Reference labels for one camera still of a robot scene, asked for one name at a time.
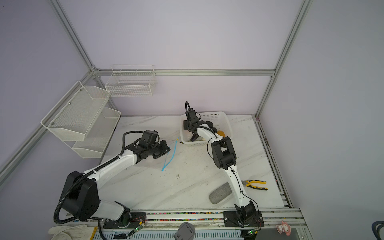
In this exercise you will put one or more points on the white wire wall basket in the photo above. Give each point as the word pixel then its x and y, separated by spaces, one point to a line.
pixel 132 81

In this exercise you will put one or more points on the dark purple toy eggplant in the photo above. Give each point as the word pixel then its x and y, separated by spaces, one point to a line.
pixel 194 137

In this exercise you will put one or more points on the yellow-brown toy potato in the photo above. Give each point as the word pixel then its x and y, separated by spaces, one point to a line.
pixel 221 133

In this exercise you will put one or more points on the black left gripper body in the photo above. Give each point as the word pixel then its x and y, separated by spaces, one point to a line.
pixel 157 150

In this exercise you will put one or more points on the clear zip bag blue zipper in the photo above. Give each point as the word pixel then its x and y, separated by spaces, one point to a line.
pixel 173 144

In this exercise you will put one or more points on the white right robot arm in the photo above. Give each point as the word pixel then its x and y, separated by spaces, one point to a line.
pixel 224 157

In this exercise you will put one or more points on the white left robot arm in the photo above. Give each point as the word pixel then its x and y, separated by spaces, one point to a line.
pixel 80 199

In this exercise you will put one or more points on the grey plastic device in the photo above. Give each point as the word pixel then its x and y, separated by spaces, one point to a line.
pixel 186 231

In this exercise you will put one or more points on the yellow handled pliers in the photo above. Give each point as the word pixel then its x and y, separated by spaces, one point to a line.
pixel 255 184

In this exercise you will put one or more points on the pink plush toy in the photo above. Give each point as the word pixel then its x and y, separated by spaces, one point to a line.
pixel 284 227

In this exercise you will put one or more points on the aluminium rail base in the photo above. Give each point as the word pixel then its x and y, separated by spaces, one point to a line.
pixel 214 219

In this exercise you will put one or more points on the white mesh two-tier shelf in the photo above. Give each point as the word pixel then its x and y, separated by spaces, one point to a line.
pixel 83 121

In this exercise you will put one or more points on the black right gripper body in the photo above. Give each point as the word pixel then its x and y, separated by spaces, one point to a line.
pixel 187 126

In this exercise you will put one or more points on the grey oval stone pad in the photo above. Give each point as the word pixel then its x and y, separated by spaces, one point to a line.
pixel 220 193

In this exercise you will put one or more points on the black toy avocado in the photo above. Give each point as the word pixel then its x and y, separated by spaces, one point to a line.
pixel 211 126

